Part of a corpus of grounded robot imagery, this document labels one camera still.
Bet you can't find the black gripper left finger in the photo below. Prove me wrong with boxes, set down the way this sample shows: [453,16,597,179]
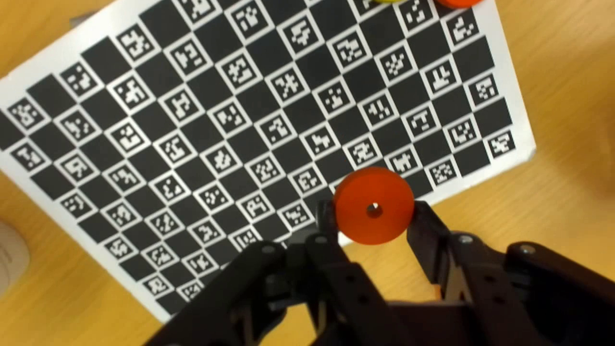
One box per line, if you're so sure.
[145,195,401,346]

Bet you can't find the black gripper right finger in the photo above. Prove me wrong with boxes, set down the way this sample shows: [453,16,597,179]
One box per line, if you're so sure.
[408,201,615,346]

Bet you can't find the orange plastic ring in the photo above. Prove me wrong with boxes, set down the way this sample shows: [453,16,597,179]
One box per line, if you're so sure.
[333,168,418,247]
[435,0,487,10]

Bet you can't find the black white marker board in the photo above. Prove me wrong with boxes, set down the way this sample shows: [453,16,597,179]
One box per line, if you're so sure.
[0,0,537,324]

